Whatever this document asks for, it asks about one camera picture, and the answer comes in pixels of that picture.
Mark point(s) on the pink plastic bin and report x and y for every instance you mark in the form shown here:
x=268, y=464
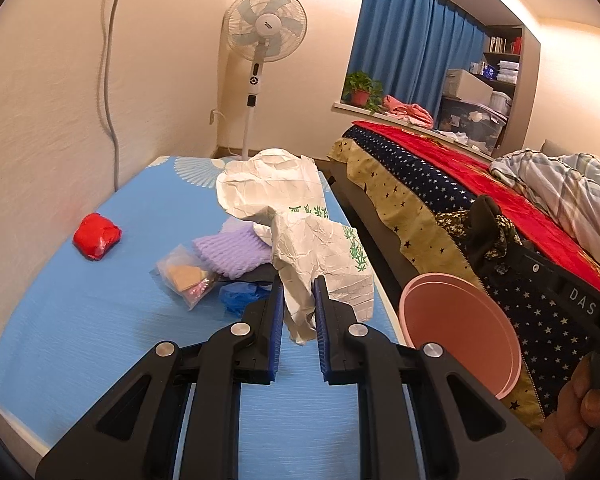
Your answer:
x=460, y=330

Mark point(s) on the red plastic bag ball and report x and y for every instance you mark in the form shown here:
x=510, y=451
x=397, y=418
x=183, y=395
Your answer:
x=97, y=236

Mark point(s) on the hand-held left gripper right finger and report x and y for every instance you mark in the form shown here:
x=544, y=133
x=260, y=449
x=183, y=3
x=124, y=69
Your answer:
x=321, y=330

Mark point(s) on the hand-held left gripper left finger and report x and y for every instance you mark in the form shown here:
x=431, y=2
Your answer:
x=277, y=330

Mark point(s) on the clear zip bag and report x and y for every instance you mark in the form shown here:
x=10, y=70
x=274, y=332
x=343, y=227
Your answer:
x=187, y=275

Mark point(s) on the plaid quilt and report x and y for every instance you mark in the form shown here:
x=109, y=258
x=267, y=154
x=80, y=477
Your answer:
x=565, y=190

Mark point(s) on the white cloth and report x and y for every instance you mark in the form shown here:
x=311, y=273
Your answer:
x=457, y=136

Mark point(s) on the blue plastic glove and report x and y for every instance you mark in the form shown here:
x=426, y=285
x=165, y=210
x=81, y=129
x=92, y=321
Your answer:
x=240, y=300

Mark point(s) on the wall shelf with books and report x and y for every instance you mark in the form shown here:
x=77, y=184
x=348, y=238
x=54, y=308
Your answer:
x=502, y=55

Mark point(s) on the pink cloth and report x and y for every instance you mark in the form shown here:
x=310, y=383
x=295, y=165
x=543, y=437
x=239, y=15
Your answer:
x=410, y=110

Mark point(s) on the grey bed frame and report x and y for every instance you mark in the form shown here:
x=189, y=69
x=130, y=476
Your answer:
x=365, y=225

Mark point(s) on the clear storage box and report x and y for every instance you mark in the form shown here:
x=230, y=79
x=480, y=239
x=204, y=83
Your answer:
x=472, y=125

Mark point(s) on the white cardboard box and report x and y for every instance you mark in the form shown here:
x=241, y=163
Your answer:
x=467, y=85

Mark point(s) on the dark floral cloth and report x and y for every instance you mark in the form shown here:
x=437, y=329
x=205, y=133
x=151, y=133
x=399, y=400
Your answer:
x=485, y=225

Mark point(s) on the blue curtain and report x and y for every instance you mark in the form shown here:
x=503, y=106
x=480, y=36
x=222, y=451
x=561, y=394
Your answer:
x=405, y=45

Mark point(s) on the blue table mat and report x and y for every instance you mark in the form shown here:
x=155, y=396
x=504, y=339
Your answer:
x=105, y=320

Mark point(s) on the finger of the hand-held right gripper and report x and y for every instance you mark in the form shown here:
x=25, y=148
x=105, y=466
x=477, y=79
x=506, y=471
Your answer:
x=530, y=266

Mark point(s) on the white wall socket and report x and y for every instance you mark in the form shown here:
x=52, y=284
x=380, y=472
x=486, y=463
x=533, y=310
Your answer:
x=213, y=116

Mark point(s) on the white round appliance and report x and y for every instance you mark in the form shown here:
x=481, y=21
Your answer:
x=501, y=101

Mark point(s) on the white standing fan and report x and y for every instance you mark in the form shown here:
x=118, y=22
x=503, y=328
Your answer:
x=262, y=25

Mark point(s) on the person's right hand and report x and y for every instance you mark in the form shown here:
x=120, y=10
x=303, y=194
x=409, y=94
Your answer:
x=585, y=405

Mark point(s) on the navy star blanket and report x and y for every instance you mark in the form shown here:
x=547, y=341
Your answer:
x=420, y=180

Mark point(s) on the purple foam net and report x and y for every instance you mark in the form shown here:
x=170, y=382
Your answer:
x=230, y=255

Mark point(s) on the potted green plant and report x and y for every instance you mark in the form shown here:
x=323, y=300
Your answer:
x=362, y=87

